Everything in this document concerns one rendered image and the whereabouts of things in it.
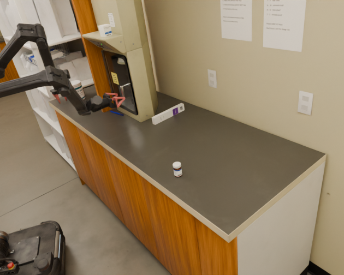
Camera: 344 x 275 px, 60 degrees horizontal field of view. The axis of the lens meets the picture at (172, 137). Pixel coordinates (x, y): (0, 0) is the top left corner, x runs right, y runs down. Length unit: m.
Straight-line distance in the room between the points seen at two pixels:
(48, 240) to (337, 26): 2.16
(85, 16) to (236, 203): 1.48
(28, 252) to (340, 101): 2.09
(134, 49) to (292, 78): 0.90
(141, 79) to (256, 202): 1.05
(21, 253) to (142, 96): 1.35
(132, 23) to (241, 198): 1.14
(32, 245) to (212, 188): 1.47
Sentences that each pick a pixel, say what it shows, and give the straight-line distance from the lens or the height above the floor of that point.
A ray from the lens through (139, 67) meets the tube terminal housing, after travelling 1.90.
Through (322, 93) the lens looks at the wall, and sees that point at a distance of 1.54.
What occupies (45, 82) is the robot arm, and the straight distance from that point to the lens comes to 1.42.
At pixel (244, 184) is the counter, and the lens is 1.38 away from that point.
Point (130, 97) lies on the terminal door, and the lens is 1.96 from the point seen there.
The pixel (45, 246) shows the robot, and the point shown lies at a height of 0.24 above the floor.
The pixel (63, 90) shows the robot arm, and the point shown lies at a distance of 1.46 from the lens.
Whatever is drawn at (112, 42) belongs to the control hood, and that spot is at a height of 1.48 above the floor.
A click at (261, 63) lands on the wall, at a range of 1.67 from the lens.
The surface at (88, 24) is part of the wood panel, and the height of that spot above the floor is 1.55.
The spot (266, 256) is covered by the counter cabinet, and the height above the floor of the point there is 0.60.
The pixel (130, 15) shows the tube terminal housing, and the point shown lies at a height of 1.60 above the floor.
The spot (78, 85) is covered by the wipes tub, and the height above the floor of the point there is 1.07.
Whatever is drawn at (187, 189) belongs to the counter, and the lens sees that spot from 1.37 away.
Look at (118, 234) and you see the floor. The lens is 2.57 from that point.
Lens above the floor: 1.83
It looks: 30 degrees down
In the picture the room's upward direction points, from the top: 9 degrees counter-clockwise
